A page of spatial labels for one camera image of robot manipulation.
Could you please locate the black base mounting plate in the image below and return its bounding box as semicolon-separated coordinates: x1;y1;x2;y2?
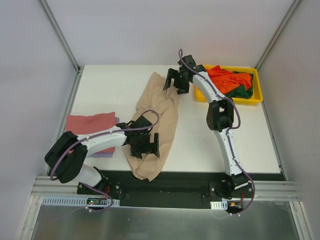
47;167;287;210

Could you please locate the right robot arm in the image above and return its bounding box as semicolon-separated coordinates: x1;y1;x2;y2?
163;49;250;199

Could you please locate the aluminium frame rail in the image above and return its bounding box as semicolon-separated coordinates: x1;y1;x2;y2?
32;71;83;196
31;176;302;202

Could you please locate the beige t shirt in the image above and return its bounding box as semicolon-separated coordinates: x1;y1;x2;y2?
123;72;179;182

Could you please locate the aluminium frame post left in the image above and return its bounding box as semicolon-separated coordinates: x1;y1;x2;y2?
37;0;81;73

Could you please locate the folded purple t shirt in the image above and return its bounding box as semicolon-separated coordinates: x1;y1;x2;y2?
91;112;120;158

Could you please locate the aluminium frame post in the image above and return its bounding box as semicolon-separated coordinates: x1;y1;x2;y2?
255;0;304;70
37;0;81;73

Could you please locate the orange t shirt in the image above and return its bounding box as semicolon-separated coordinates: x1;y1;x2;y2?
207;65;253;99

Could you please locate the perforated cable tray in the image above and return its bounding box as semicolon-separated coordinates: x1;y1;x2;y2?
42;196;120;208
210;200;228;211

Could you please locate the folded red t shirt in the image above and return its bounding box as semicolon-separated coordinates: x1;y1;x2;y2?
65;111;117;155

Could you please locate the aluminium front frame rail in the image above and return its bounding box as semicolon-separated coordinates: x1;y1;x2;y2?
31;176;302;202

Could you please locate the aluminium frame rail left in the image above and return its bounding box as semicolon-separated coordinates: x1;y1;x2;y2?
32;71;83;196

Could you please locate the aluminium frame post right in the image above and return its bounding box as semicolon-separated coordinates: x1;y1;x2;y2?
255;0;304;70

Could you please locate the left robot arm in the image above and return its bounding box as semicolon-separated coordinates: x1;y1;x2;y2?
44;115;160;195

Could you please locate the yellow plastic bin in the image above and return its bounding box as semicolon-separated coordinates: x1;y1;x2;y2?
204;65;263;106

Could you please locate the green t shirt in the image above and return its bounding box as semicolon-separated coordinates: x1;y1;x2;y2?
220;71;254;99

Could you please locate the right perforated cable tray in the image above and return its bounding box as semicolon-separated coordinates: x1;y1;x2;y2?
210;200;228;211

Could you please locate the left perforated cable tray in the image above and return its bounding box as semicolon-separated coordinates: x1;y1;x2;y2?
42;196;120;208

